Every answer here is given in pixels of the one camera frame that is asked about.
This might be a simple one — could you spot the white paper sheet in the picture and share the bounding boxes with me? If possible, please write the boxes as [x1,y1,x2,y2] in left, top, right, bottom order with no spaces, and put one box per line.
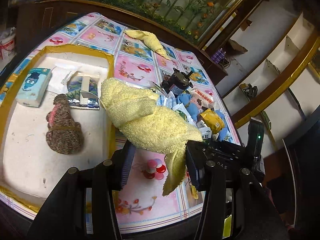
[46,66,78,94]

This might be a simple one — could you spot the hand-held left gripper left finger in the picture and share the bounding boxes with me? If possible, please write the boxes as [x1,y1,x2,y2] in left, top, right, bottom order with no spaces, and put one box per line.
[26,140,137,240]

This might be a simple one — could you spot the blue terry towel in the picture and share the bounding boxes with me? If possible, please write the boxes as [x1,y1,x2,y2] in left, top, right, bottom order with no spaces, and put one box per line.
[178,94,233,142]

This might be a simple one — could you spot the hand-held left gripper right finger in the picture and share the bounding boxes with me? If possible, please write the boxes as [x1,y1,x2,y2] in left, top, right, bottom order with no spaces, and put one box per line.
[185,152,288,240]

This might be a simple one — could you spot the white plastic bucket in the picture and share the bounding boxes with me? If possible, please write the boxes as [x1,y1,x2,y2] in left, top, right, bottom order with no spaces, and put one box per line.
[0,27,17,60]

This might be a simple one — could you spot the pile of small packets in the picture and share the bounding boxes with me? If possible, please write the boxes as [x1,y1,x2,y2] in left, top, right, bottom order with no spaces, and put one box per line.
[147,80,230,143]

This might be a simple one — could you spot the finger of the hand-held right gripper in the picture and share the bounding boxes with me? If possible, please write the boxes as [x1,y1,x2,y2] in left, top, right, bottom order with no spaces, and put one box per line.
[187,141,247,163]

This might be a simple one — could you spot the yellow terry towel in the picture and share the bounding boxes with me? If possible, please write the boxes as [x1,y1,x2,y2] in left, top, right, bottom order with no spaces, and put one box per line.
[100,77,203,197]
[124,29,172,60]

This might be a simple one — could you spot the small white carton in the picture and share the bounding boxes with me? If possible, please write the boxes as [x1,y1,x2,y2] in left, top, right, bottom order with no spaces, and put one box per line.
[79,76,98,105]

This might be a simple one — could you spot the black electric motor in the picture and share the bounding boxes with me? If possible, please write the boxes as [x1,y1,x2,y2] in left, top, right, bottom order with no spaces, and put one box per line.
[161,67,194,95]

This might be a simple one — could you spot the yellow snack packet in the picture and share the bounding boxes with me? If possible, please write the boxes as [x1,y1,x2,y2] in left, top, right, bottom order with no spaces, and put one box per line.
[199,110,225,134]

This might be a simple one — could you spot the white wall shelf unit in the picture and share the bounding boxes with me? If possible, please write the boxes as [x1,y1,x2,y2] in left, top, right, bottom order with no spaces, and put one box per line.
[217,12,320,155]

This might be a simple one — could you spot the blue cartoon tissue pack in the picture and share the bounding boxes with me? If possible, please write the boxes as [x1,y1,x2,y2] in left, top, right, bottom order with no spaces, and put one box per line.
[15,67,53,107]

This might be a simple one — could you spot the purple bottle set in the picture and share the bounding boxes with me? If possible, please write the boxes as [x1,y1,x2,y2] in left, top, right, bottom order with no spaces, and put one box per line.
[211,49,227,64]

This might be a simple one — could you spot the flower and bamboo painting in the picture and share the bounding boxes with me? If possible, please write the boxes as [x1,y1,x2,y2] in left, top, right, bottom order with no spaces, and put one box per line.
[66,0,260,47]

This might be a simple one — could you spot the blue printed snack packet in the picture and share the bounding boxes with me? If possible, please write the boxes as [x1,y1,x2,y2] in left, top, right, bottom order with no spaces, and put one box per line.
[65,71,100,110]

